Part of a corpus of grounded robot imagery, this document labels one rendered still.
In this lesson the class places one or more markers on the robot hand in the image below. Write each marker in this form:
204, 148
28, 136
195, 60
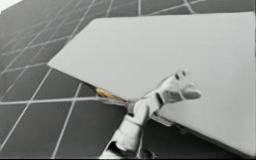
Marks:
175, 90

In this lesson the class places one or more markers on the grey cart with brown box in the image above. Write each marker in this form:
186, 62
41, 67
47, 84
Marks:
160, 46

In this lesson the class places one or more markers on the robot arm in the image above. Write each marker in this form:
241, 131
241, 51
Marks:
131, 128

